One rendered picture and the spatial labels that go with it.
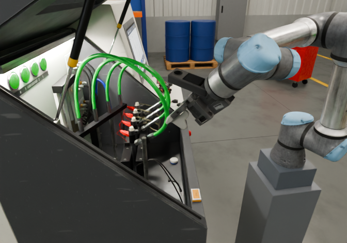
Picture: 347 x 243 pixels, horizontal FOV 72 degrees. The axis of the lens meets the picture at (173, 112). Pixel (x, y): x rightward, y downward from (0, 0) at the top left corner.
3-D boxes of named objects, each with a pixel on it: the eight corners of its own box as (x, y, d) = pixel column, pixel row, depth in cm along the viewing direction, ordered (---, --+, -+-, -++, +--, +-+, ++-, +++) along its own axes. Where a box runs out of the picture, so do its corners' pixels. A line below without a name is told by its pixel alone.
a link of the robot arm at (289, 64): (267, 43, 63) (240, 40, 57) (309, 50, 55) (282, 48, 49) (259, 72, 66) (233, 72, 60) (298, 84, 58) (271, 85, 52)
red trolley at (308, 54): (264, 79, 496) (271, 35, 457) (277, 75, 519) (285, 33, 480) (295, 89, 444) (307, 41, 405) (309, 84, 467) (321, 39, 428)
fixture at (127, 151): (146, 188, 105) (144, 160, 98) (123, 188, 104) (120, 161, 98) (150, 144, 135) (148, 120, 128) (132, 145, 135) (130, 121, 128)
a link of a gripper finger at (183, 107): (171, 121, 66) (193, 103, 61) (168, 117, 66) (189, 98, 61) (177, 114, 70) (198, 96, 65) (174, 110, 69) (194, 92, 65)
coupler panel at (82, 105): (84, 121, 114) (72, 56, 100) (77, 121, 114) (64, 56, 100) (92, 109, 126) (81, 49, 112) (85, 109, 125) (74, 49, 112)
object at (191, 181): (202, 248, 84) (205, 217, 77) (190, 249, 84) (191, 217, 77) (186, 147, 140) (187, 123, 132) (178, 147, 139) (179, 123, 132)
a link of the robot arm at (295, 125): (287, 131, 116) (294, 105, 110) (315, 143, 106) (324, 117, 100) (271, 138, 110) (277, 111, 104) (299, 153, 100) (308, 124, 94)
